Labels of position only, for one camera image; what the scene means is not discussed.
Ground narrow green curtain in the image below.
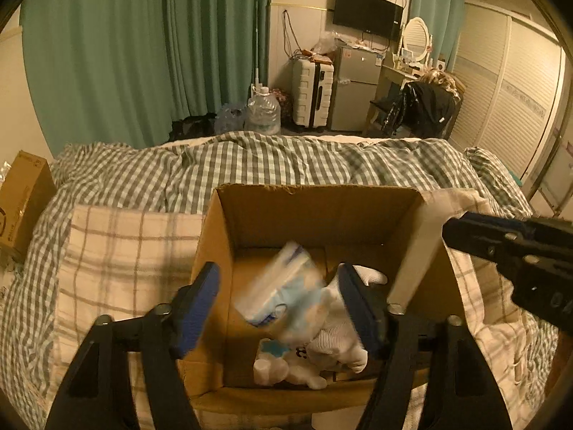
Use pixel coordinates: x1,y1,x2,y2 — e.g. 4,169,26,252
409,0,467,71

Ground hanging wall cable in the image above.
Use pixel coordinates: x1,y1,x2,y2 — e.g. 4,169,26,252
281,8,302,60

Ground green checkered pillow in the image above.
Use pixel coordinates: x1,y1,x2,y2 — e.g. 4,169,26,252
464,145,534,221

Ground large clear water jug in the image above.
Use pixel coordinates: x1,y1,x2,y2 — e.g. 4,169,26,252
244,86,283,135

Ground white oval vanity mirror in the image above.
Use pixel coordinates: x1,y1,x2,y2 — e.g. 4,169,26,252
401,17,434,62

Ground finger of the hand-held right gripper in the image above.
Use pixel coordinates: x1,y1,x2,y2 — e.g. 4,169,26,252
442,212,573,275

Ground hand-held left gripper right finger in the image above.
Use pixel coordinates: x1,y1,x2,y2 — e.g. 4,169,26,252
337,263,514,430

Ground white plush toy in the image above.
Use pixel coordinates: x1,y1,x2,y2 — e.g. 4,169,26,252
252,338,328,390

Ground beige plaid blanket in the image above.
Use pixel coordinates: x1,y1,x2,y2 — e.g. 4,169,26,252
54,206,211,430

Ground white dressing table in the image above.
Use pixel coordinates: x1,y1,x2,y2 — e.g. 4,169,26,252
366,52,448,132

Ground wide green curtain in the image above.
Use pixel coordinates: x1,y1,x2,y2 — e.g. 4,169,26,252
19,0,272,157

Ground black jacket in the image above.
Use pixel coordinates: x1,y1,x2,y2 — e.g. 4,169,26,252
381,81,463,140

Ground closed brown cardboard box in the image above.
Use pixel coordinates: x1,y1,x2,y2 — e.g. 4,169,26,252
0,150,58,256

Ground thin white pole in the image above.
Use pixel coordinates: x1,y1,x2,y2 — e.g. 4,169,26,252
254,1,262,87

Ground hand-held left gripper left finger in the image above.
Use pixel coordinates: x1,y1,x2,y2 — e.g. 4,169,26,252
45,262,222,430

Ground white hard suitcase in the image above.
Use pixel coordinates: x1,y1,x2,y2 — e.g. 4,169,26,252
292,58,336,129

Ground white ribbed sock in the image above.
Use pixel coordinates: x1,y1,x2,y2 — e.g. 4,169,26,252
309,265,388,373

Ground black wall television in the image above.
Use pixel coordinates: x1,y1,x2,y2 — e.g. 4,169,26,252
332,0,404,42

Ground clear plastic bag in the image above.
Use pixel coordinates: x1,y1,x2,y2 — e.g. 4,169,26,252
312,31,345,57

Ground dark floor bag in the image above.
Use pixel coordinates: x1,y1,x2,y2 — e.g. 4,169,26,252
168,115,218,141

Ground green checkered duvet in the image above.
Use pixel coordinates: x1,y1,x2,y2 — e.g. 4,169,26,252
0,131,535,430

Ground floral bag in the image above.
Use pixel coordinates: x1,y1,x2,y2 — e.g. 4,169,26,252
270,88,294,120

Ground small silver fridge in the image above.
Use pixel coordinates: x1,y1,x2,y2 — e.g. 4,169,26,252
330,46,386,133

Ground white sliding wardrobe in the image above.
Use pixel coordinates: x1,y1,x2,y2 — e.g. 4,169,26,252
448,1,565,180

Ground blue white tissue packet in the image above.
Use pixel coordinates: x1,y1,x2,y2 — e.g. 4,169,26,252
230,241,329,329

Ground crumpled clear plastic jug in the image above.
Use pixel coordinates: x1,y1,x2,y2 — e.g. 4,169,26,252
214,102,250,133

